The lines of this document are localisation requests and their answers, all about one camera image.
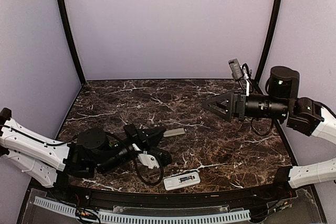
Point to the white remote control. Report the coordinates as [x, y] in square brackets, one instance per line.
[173, 183]

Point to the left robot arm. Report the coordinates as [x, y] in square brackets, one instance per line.
[93, 151]

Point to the black frame post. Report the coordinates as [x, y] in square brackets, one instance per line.
[70, 41]
[268, 40]

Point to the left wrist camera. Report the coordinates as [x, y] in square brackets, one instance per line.
[154, 158]

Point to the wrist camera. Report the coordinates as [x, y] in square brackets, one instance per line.
[240, 75]
[154, 158]

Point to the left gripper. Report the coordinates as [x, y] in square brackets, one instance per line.
[151, 137]

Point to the white slotted cable duct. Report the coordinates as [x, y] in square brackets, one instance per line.
[142, 216]

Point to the left black frame post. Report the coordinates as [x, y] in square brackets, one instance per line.
[70, 41]

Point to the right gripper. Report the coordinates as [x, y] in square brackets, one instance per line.
[238, 104]

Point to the grey battery cover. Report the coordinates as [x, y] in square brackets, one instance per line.
[174, 132]

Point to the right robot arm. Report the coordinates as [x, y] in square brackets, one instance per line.
[282, 103]

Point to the AA battery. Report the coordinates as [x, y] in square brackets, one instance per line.
[187, 179]

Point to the black front rail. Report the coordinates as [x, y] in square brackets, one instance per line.
[254, 197]

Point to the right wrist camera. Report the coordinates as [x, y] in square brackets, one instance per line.
[240, 75]

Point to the right black frame post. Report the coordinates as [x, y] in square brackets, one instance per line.
[268, 40]

